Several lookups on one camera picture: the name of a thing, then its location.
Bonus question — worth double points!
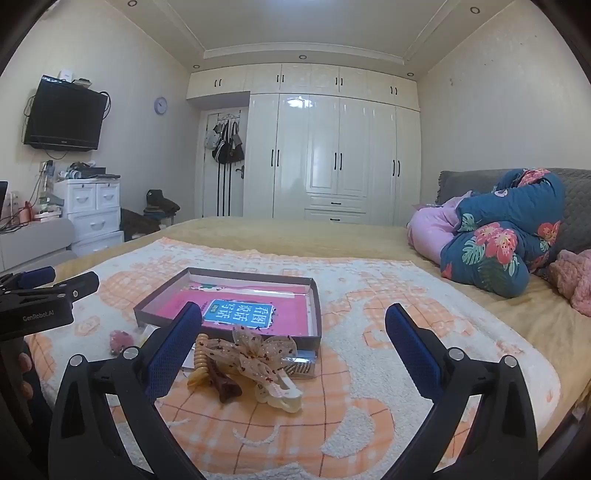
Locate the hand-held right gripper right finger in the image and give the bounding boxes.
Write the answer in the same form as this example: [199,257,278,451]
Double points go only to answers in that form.
[385,302,540,480]

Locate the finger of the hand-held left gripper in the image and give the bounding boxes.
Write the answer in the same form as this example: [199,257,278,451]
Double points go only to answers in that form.
[28,271,100,306]
[0,266,57,291]

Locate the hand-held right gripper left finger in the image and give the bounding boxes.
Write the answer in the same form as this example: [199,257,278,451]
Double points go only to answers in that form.
[47,301,218,480]

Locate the peach spiral hair tie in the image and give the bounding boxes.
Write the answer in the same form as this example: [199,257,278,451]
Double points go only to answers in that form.
[194,335,211,374]

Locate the pink fuzzy hair accessory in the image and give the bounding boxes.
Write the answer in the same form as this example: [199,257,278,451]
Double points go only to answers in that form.
[109,330,134,356]

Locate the brown hair claw clip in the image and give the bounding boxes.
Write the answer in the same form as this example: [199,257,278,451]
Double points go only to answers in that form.
[206,357,243,403]

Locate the cream claw clip with bow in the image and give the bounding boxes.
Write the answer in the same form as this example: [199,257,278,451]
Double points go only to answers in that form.
[208,325,303,412]

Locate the brown cardboard box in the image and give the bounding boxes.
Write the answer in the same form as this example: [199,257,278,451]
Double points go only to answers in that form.
[134,267,322,354]

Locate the person's left hand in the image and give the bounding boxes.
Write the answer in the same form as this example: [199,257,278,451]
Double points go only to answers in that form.
[16,352,34,401]

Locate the grey desk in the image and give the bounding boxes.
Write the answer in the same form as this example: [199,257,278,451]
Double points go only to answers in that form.
[0,219,77,273]

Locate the orange and white printed blanket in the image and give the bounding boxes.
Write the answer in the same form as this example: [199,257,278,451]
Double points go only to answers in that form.
[25,237,561,480]

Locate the white plastic drawer cabinet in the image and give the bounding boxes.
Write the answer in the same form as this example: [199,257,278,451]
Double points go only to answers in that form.
[54,178,125,257]

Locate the dark bag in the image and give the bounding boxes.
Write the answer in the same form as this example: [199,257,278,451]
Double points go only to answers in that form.
[121,209,160,241]

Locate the pink book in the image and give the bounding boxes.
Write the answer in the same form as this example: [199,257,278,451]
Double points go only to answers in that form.
[159,287,313,340]

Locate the pile of dark clothes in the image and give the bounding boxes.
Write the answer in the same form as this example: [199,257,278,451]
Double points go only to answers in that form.
[143,189,181,217]

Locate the pink pillow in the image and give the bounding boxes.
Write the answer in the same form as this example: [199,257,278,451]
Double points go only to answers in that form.
[407,196,467,264]

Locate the blue floral quilt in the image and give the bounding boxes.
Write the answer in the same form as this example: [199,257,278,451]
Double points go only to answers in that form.
[440,168,567,298]

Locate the bed with yellow sheet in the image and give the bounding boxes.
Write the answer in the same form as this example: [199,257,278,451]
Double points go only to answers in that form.
[46,216,591,416]

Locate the white door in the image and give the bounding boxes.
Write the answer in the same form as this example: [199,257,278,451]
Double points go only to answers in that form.
[202,105,250,217]

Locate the pink fuzzy blanket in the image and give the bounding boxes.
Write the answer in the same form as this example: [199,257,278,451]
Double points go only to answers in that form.
[549,249,591,317]

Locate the bags hanging on door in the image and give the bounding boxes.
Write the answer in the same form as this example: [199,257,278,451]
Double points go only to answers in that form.
[205,119,245,165]

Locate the white glossy wardrobe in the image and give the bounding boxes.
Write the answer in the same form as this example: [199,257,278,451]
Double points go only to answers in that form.
[186,63,422,228]

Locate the grey quilted headboard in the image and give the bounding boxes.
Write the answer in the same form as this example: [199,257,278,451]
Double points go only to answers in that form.
[436,168,591,259]

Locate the black wall television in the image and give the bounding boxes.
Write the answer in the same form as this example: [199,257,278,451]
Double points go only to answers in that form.
[23,75,108,152]

